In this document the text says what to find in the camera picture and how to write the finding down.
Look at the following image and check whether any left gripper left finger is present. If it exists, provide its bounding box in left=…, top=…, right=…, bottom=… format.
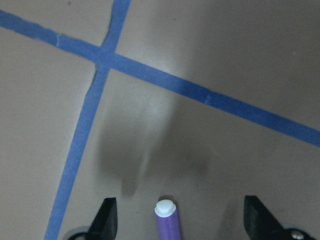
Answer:
left=87, top=197, right=118, bottom=240

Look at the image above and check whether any purple pen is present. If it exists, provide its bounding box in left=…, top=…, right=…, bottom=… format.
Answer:
left=154, top=196, right=183, bottom=240

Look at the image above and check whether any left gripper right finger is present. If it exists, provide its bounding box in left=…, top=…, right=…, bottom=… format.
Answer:
left=243, top=195, right=314, bottom=240

